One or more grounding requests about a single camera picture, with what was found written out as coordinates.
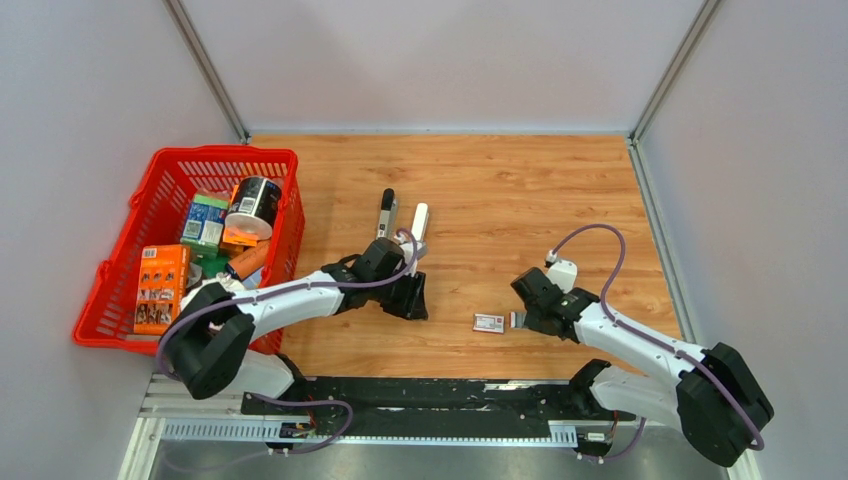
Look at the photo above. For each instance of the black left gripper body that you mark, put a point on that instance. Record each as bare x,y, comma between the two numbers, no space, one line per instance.
399,296

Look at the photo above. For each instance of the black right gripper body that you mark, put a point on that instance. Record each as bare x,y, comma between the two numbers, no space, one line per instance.
539,326

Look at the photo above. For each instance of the silver staple box tray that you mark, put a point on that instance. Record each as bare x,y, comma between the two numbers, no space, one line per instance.
513,320

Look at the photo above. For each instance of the red white staple box sleeve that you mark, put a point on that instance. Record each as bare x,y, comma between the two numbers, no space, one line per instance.
486,323

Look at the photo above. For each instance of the black stapler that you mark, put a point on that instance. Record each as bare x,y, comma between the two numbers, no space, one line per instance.
387,214

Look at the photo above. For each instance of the white stapler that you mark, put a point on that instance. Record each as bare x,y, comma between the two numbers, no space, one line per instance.
420,221

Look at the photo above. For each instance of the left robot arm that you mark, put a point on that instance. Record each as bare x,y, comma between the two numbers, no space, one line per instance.
208,346

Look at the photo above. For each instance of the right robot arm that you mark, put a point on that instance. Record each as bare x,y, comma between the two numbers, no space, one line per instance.
709,395

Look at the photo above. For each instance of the orange tube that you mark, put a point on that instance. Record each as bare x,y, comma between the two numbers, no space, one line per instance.
247,263

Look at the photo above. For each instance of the black white cylindrical can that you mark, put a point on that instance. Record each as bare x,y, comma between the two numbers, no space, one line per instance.
268,194

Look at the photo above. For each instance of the orange snack packet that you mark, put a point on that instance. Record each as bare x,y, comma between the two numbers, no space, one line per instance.
238,238

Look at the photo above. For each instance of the green blue carton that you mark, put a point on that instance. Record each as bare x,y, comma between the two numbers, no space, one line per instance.
204,224

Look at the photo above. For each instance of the orange product box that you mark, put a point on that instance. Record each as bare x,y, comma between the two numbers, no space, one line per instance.
161,286

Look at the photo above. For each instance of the red plastic basket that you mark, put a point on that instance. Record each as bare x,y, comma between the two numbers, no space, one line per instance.
134,295

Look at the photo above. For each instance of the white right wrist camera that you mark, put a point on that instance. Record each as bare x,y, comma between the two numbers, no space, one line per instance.
561,272

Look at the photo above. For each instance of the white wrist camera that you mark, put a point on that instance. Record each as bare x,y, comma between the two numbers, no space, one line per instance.
561,272
413,249

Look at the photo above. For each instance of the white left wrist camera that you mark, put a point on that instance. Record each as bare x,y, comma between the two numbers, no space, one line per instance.
413,249

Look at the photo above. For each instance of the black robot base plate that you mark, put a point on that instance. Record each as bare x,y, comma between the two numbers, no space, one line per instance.
429,407

